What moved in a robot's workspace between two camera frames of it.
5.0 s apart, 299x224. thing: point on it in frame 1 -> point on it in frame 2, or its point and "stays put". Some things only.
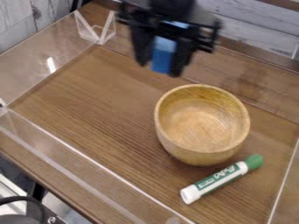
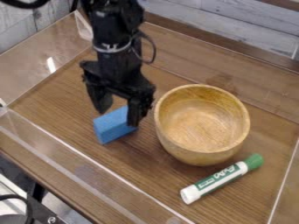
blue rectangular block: (163, 50) -> (111, 125)
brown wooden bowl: (201, 123) stays put
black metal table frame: (37, 213) stays put
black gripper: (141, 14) -> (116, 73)
